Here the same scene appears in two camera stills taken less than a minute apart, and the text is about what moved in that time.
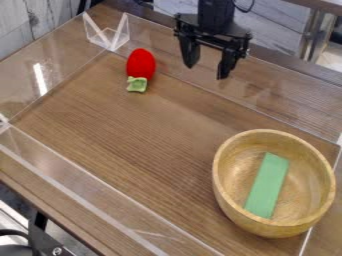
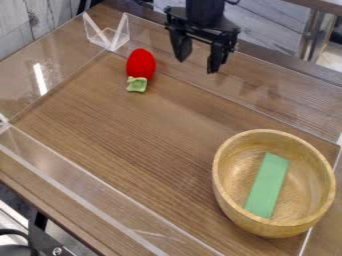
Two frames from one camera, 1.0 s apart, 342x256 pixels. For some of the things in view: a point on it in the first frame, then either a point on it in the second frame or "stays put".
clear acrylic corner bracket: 108,38 stays put
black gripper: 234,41 → 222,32
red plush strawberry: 140,67 stays put
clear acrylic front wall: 118,222 stays put
